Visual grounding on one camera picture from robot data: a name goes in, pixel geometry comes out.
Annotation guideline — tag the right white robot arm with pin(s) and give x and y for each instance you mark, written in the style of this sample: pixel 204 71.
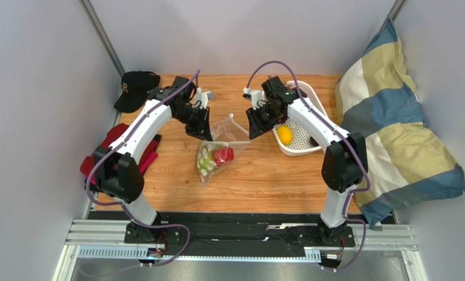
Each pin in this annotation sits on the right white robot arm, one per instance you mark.
pixel 345 159

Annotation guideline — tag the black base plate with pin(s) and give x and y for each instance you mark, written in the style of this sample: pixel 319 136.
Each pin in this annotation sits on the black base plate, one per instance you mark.
pixel 247 235

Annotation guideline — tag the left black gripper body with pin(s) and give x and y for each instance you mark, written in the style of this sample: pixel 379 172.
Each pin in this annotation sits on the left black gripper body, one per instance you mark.
pixel 188 115

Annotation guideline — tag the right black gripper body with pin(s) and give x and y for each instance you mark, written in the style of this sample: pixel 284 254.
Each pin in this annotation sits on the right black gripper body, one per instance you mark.
pixel 261 115

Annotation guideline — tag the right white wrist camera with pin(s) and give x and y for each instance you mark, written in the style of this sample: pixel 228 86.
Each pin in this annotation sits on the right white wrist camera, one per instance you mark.
pixel 257 98

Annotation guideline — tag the clear polka-dot zip bag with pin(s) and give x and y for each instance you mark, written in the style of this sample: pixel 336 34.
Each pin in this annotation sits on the clear polka-dot zip bag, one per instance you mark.
pixel 228 140

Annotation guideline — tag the aluminium frame rail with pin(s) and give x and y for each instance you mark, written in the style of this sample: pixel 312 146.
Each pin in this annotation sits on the aluminium frame rail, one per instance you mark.
pixel 97 239

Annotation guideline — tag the red bell pepper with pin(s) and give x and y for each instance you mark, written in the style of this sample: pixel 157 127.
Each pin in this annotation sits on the red bell pepper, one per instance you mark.
pixel 223 155

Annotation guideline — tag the blue yellow checkered pillow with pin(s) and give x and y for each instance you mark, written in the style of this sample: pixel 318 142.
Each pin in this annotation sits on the blue yellow checkered pillow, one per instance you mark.
pixel 407 163

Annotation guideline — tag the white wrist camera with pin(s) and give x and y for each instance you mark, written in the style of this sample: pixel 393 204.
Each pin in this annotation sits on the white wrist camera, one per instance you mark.
pixel 202 98
pixel 257 98

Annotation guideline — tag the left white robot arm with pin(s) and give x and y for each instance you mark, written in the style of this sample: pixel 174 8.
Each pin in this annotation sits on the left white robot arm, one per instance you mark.
pixel 116 170

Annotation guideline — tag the yellow lemon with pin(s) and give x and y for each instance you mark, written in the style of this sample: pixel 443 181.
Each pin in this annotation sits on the yellow lemon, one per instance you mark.
pixel 285 134

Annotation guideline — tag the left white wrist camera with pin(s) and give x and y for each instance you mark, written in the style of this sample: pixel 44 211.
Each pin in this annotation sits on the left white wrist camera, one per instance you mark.
pixel 202 98

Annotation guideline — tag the green apple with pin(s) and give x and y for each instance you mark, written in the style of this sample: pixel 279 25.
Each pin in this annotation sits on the green apple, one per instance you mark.
pixel 206 164

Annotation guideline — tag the white perforated plastic basket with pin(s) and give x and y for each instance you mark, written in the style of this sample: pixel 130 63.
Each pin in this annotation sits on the white perforated plastic basket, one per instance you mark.
pixel 301 140

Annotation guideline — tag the black baseball cap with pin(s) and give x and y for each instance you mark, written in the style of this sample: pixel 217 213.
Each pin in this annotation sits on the black baseball cap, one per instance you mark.
pixel 136 86

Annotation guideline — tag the dark mangosteen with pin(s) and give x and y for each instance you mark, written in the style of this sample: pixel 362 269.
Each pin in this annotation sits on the dark mangosteen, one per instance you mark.
pixel 313 142

